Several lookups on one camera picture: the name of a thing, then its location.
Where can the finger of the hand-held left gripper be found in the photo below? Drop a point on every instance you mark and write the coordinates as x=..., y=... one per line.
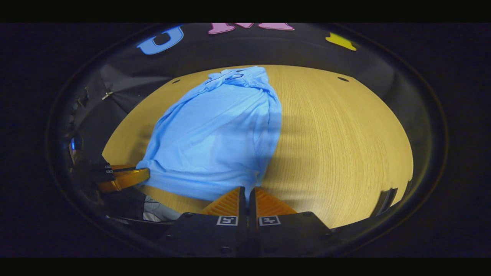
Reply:
x=103, y=166
x=126, y=178

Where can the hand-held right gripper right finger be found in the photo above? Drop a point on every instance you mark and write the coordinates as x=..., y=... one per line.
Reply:
x=252, y=203

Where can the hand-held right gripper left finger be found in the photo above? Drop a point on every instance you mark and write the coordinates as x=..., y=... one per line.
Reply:
x=241, y=203

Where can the light blue T-shirt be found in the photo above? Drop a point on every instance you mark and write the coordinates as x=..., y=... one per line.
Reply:
x=215, y=138

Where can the grey cloth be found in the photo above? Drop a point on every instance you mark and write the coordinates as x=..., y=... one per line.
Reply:
x=159, y=211

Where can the small metal cloth clip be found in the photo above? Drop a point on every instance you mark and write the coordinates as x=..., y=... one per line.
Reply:
x=107, y=95

